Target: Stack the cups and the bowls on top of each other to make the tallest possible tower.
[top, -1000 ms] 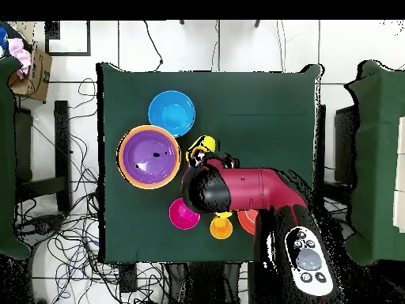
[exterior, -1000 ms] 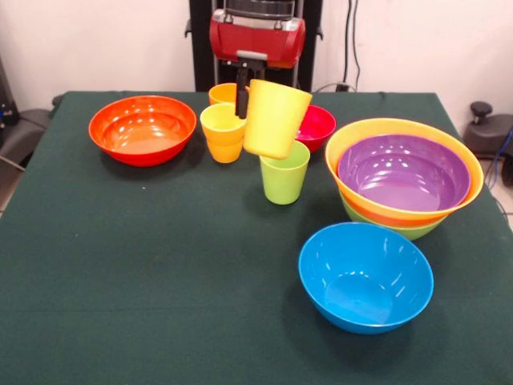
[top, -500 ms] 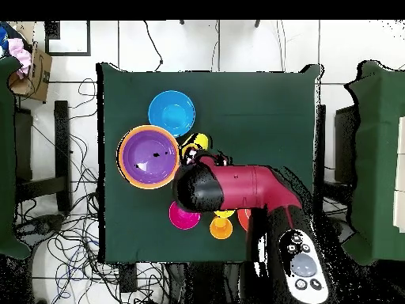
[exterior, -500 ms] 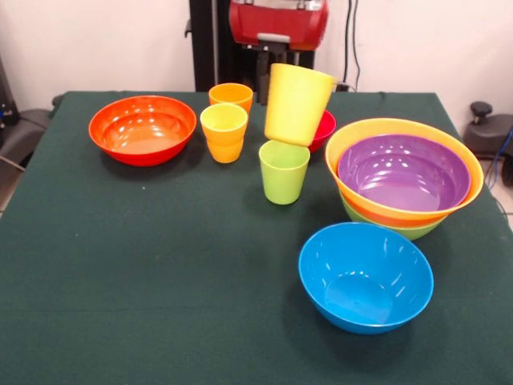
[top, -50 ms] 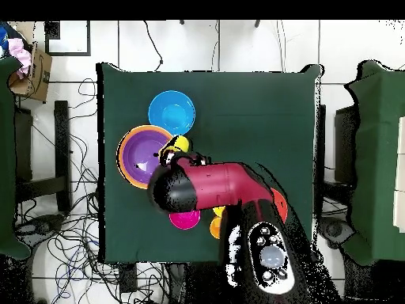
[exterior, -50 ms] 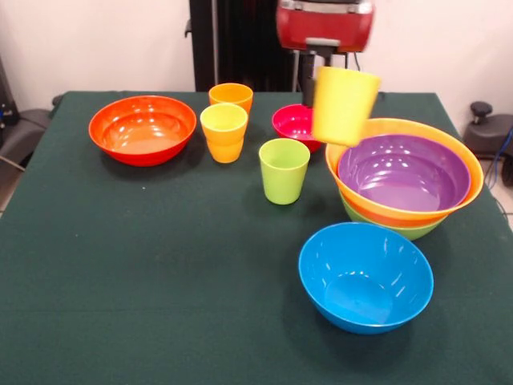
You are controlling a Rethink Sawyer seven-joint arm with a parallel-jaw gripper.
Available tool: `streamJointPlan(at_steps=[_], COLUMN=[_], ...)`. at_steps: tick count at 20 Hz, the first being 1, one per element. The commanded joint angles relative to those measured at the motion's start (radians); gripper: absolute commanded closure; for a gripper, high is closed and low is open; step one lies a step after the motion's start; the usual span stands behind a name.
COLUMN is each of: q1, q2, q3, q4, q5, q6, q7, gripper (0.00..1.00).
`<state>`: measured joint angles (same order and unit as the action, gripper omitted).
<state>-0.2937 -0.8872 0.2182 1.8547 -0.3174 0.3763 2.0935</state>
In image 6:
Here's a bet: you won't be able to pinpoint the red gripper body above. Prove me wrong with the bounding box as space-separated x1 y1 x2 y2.
275 2 377 55

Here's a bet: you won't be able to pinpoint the small pink bowl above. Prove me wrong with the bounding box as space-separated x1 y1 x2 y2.
271 103 322 153

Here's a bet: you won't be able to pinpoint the yellow cup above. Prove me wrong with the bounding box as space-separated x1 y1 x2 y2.
311 66 382 148
200 103 249 145

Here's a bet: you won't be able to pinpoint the large orange bowl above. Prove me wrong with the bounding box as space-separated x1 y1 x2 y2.
324 117 485 229

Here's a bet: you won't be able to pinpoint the purple bowl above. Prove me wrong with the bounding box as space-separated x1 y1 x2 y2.
337 134 471 213

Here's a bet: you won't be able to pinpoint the orange cup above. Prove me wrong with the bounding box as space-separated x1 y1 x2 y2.
208 83 255 116

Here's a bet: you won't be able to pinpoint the green cup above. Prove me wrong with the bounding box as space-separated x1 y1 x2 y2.
258 138 312 206

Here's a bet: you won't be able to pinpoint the yellow-orange cup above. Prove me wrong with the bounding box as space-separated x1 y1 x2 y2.
204 136 245 164

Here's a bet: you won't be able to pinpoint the red bowl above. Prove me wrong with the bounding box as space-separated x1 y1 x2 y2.
87 95 198 168

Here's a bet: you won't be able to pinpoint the green bowl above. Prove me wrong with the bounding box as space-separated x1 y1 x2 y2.
339 192 449 241

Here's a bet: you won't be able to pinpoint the blue bowl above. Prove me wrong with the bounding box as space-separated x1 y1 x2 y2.
298 222 435 335

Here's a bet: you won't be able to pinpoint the dark green tablecloth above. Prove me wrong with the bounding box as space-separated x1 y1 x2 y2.
0 91 513 385

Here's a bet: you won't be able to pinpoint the black equipment box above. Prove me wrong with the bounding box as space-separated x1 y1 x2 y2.
0 55 19 136

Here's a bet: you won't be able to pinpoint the black hanging cables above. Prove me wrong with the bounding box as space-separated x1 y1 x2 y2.
343 51 362 73

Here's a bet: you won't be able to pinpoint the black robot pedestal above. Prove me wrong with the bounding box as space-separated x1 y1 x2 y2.
184 0 309 93

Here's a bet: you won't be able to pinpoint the blue cable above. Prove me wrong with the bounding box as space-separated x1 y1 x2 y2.
486 124 513 189

